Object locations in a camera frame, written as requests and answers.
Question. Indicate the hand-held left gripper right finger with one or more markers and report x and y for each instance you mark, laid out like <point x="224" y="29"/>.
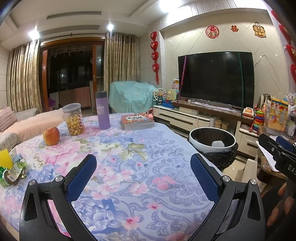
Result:
<point x="204" y="178"/>

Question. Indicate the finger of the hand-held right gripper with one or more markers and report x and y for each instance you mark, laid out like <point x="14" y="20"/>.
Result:
<point x="269" y="148"/>
<point x="285" y="143"/>

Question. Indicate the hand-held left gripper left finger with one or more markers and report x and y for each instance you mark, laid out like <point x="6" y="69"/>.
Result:
<point x="78" y="178"/>

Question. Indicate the white pleated paper liner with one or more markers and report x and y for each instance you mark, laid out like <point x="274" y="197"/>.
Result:
<point x="217" y="143"/>

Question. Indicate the white trash bin black bag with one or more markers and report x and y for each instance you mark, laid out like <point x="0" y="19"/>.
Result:
<point x="205" y="139"/>

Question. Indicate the person's right hand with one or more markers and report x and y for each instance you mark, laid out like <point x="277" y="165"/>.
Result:
<point x="281" y="204"/>

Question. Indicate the colourful toy box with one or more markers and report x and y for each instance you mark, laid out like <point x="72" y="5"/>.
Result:
<point x="277" y="115"/>

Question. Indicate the white low stool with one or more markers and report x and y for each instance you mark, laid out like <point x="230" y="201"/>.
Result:
<point x="248" y="170"/>

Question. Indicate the orange toy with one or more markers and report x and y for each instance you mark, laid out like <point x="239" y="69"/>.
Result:
<point x="247" y="112"/>

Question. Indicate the red apple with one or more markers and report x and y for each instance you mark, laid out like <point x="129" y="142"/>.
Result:
<point x="51" y="136"/>

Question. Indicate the clear jar of yellow snacks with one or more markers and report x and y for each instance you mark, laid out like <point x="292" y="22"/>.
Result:
<point x="73" y="121"/>

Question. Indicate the floral tablecloth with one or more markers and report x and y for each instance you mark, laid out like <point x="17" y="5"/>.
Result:
<point x="138" y="176"/>

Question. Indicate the light blue small packet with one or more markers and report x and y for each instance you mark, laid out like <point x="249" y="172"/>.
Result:
<point x="17" y="158"/>

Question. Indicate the white television cabinet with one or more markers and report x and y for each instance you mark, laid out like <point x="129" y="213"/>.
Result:
<point x="175" y="118"/>

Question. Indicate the pink sofa blanket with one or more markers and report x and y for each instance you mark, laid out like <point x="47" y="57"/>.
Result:
<point x="34" y="125"/>

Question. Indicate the purple thermos bottle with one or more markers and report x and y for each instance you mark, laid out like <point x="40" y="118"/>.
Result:
<point x="103" y="111"/>

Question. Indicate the stack of colourful books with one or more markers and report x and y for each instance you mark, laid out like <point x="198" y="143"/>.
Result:
<point x="136" y="120"/>

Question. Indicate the blue toy base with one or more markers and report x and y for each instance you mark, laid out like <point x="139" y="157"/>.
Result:
<point x="168" y="104"/>

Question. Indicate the light fabric sofa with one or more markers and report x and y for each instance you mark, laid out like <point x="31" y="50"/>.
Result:
<point x="25" y="113"/>

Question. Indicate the pink kettlebell toy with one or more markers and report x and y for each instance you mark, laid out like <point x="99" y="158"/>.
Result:
<point x="150" y="112"/>

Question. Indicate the black flat television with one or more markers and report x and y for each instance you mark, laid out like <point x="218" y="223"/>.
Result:
<point x="215" y="78"/>

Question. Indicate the colourful toy house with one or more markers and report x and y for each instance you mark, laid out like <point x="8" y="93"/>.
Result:
<point x="172" y="95"/>

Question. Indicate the striped pink pillow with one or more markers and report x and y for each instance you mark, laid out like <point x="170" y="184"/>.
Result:
<point x="8" y="118"/>

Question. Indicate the ferris wheel toy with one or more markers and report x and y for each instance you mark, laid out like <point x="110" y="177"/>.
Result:
<point x="159" y="95"/>

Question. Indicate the teal covered armchair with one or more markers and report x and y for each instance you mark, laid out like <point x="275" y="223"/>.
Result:
<point x="131" y="97"/>

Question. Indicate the wooden sliding glass door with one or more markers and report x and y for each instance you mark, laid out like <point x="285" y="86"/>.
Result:
<point x="69" y="69"/>

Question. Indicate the beige patterned curtain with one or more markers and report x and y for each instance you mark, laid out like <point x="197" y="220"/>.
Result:
<point x="24" y="78"/>
<point x="120" y="58"/>

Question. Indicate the ceiling spotlight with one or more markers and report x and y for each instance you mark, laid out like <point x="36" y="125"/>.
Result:
<point x="34" y="34"/>
<point x="110" y="26"/>

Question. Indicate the ceiling air vent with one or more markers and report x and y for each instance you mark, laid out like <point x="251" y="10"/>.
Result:
<point x="74" y="15"/>

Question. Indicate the gold figure wall decoration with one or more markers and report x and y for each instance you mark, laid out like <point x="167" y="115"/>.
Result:
<point x="259" y="30"/>

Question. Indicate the small red wall sticker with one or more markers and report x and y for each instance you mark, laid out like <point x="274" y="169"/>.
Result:
<point x="234" y="28"/>

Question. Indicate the round red wall sticker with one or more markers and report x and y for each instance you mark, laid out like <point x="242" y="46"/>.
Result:
<point x="212" y="31"/>

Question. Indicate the red knot wall hanging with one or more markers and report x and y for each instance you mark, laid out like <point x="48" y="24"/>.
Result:
<point x="155" y="55"/>

